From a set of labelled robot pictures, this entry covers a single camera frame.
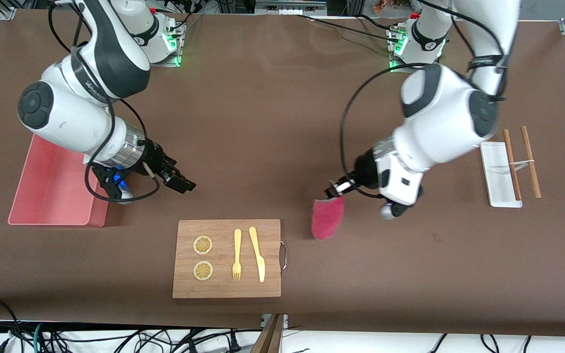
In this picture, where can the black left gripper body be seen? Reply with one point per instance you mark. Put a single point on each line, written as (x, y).
(364, 171)

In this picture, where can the grey metal device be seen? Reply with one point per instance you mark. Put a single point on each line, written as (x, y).
(287, 7)

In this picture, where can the pink plastic bin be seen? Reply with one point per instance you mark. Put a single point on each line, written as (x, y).
(52, 196)

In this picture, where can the pink and grey cloth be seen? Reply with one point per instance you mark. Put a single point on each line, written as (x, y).
(326, 218)

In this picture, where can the yellow plastic fork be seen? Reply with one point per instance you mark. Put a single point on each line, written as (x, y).
(236, 255)

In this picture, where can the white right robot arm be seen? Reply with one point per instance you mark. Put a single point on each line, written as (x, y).
(66, 117)

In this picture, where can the black power plug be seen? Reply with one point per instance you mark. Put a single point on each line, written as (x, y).
(234, 344)

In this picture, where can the yellow plastic knife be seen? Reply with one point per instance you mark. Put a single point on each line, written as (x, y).
(258, 257)

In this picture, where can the wooden cutting board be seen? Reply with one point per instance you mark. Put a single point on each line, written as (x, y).
(223, 289)

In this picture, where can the lemon slice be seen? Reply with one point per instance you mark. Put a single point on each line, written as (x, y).
(203, 245)
(203, 270)

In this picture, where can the white rack tray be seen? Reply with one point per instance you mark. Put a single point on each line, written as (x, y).
(496, 171)

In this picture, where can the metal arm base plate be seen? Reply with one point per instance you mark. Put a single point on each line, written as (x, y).
(393, 46)
(174, 56)

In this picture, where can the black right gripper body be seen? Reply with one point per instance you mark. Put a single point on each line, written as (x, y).
(157, 159)

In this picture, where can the wooden plank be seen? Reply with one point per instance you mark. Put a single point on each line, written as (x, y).
(269, 340)

